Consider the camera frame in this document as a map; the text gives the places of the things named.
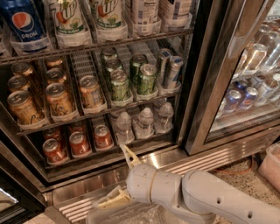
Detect water bottle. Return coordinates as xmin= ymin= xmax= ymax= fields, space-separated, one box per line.
xmin=133 ymin=108 xmax=154 ymax=139
xmin=116 ymin=112 xmax=135 ymax=144
xmin=154 ymin=102 xmax=174 ymax=134

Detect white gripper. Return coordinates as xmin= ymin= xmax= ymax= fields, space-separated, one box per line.
xmin=96 ymin=143 xmax=157 ymax=209

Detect green can right back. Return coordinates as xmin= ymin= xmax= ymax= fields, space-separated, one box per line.
xmin=129 ymin=53 xmax=148 ymax=86

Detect clear plastic bin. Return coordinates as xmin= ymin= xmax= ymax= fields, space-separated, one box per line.
xmin=86 ymin=197 xmax=177 ymax=224

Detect steel fridge base grille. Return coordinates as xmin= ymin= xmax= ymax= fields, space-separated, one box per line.
xmin=45 ymin=127 xmax=279 ymax=224

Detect water bottle middle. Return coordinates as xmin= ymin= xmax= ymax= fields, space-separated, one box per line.
xmin=133 ymin=108 xmax=154 ymax=139

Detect green can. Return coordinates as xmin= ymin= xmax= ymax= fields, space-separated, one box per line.
xmin=110 ymin=69 xmax=130 ymax=102
xmin=129 ymin=53 xmax=148 ymax=86
xmin=101 ymin=47 xmax=117 ymax=61
xmin=137 ymin=64 xmax=157 ymax=95
xmin=105 ymin=58 xmax=123 ymax=73

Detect white can top shelf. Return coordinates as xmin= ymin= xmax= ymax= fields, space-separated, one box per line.
xmin=130 ymin=0 xmax=159 ymax=27

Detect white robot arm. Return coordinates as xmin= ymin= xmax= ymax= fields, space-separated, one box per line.
xmin=97 ymin=144 xmax=280 ymax=224

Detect water bottle left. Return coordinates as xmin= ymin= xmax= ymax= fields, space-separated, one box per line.
xmin=116 ymin=112 xmax=135 ymax=144

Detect gold can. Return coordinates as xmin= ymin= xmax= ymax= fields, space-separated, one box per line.
xmin=8 ymin=75 xmax=30 ymax=92
xmin=7 ymin=90 xmax=45 ymax=125
xmin=10 ymin=62 xmax=35 ymax=76

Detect white can top right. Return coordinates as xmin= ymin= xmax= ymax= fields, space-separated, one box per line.
xmin=159 ymin=0 xmax=192 ymax=24

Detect red coke can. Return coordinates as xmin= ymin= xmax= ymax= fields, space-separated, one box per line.
xmin=43 ymin=138 xmax=67 ymax=163
xmin=68 ymin=121 xmax=86 ymax=133
xmin=69 ymin=131 xmax=90 ymax=156
xmin=43 ymin=128 xmax=62 ymax=141
xmin=94 ymin=124 xmax=113 ymax=150

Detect blue pepsi can top shelf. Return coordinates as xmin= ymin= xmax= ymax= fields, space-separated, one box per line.
xmin=0 ymin=0 xmax=48 ymax=53

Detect blue pepsi can behind glass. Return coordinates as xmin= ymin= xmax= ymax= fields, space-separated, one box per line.
xmin=224 ymin=89 xmax=242 ymax=112

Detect pink plastic container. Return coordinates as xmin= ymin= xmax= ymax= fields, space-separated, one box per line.
xmin=258 ymin=143 xmax=280 ymax=192

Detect orange cable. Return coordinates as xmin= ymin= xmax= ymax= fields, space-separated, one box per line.
xmin=213 ymin=156 xmax=254 ymax=176

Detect water bottle right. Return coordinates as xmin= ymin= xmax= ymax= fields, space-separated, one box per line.
xmin=154 ymin=102 xmax=174 ymax=134

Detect gold can middle second row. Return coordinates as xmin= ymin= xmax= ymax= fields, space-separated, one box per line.
xmin=46 ymin=67 xmax=67 ymax=84

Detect gold can second row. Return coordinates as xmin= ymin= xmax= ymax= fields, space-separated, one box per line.
xmin=45 ymin=83 xmax=74 ymax=116
xmin=46 ymin=67 xmax=67 ymax=84
xmin=45 ymin=57 xmax=63 ymax=69

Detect white 7up can right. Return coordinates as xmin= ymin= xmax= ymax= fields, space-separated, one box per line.
xmin=89 ymin=0 xmax=123 ymax=29

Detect white 7up can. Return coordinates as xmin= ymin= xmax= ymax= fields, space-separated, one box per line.
xmin=48 ymin=0 xmax=86 ymax=46
xmin=89 ymin=0 xmax=123 ymax=29

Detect green can right front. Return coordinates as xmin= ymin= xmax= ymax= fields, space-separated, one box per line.
xmin=137 ymin=64 xmax=157 ymax=95

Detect slim silver can right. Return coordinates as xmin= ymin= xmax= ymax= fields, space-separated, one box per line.
xmin=163 ymin=55 xmax=184 ymax=89

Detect white 7up can left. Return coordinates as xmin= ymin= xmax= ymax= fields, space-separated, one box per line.
xmin=48 ymin=0 xmax=86 ymax=46

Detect gold can front second row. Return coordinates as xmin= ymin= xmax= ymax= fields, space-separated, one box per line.
xmin=45 ymin=83 xmax=74 ymax=116

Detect slim silver can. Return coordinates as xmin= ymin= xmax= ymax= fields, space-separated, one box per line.
xmin=163 ymin=55 xmax=184 ymax=89
xmin=157 ymin=48 xmax=172 ymax=84

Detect gold can back left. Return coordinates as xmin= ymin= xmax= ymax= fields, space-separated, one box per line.
xmin=10 ymin=62 xmax=35 ymax=76

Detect green can middle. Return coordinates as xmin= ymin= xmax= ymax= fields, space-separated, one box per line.
xmin=105 ymin=58 xmax=123 ymax=73

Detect gold can third row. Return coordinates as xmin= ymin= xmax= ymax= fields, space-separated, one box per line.
xmin=80 ymin=75 xmax=104 ymax=109

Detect gold can middle left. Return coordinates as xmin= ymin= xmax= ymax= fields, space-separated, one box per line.
xmin=8 ymin=75 xmax=30 ymax=92

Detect gold can front left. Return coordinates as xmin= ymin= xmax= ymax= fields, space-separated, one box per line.
xmin=7 ymin=90 xmax=45 ymax=125

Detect slim silver can left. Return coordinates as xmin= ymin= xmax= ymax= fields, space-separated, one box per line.
xmin=157 ymin=48 xmax=172 ymax=84

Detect gold can back second row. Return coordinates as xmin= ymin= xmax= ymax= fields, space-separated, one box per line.
xmin=45 ymin=57 xmax=63 ymax=69

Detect steel fridge door frame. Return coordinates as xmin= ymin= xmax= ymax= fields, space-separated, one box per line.
xmin=178 ymin=0 xmax=279 ymax=157

